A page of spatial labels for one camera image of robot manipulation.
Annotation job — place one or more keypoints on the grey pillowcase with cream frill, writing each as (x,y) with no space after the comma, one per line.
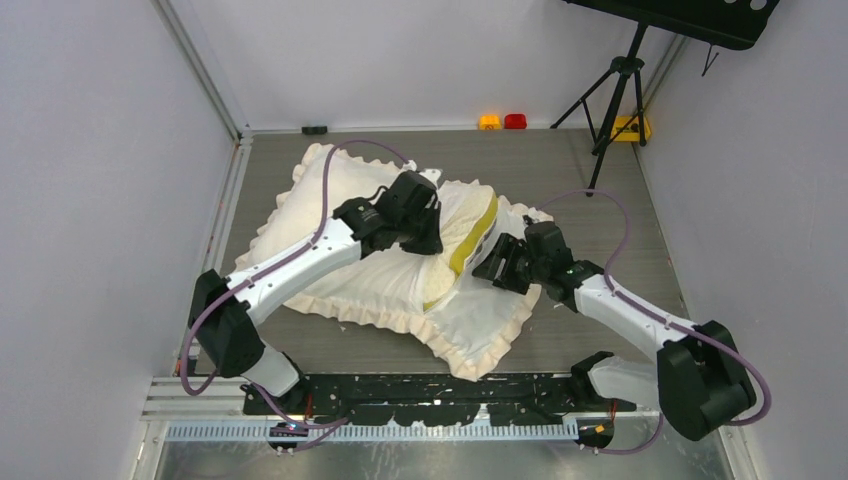
(471,328)

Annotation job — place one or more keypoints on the red block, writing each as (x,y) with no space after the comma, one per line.
(515,121)

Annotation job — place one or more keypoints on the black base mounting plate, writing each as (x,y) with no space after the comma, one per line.
(510,399)

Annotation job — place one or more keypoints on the orange block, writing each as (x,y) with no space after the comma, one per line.
(489,122)

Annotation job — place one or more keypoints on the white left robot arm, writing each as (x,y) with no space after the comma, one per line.
(226,311)

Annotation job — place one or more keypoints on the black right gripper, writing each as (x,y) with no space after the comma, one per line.
(488,269)

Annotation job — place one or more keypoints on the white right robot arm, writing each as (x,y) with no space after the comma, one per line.
(694,375)

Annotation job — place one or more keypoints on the black music stand tripod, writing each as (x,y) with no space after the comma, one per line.
(732,25)

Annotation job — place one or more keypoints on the yellow corner bracket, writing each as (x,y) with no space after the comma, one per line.
(631,129)

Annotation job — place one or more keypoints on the small black wall bracket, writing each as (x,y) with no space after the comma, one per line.
(314,130)

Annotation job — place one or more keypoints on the aluminium frame rail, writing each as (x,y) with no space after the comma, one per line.
(229,434)

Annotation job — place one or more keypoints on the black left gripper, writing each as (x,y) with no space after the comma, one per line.
(432,243)

